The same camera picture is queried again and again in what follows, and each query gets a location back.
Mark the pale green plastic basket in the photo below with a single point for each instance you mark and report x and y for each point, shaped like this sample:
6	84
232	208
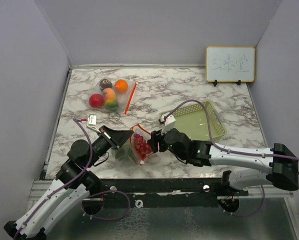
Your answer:
197	123

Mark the green netted melon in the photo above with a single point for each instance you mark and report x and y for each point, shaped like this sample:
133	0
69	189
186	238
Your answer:
124	153

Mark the small framed whiteboard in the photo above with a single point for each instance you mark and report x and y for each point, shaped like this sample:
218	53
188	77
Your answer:
230	64

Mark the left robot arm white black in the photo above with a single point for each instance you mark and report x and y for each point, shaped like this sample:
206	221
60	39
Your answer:
73	183

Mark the clear zip bag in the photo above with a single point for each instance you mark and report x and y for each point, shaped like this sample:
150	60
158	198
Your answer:
124	99
142	131

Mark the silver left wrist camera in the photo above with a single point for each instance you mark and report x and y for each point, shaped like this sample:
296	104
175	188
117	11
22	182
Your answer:
91	123

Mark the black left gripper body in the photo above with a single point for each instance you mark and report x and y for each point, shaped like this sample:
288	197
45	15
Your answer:
106	140

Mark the yellow green mango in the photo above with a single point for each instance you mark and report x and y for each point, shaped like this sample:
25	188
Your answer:
111	104

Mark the clear zip top bag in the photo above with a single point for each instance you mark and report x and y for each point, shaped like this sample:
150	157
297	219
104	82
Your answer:
124	99

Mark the dark purple grape bunch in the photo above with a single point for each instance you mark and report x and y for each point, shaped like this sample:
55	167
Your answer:
141	145

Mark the dark purple plum fruit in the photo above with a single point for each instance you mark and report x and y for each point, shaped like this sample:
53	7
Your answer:
105	83

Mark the red apple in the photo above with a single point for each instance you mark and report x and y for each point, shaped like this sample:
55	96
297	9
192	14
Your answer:
96	101

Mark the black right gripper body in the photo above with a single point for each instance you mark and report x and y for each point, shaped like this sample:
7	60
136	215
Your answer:
157	136

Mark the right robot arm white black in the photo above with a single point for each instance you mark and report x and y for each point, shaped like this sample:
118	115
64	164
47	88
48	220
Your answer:
276	166

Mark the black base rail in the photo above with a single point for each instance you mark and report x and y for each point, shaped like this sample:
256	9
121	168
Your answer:
161	193

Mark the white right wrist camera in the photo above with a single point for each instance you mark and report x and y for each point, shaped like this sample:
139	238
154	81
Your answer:
167	123

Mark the peach orange pink fruit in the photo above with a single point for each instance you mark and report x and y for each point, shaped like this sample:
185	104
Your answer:
108	94

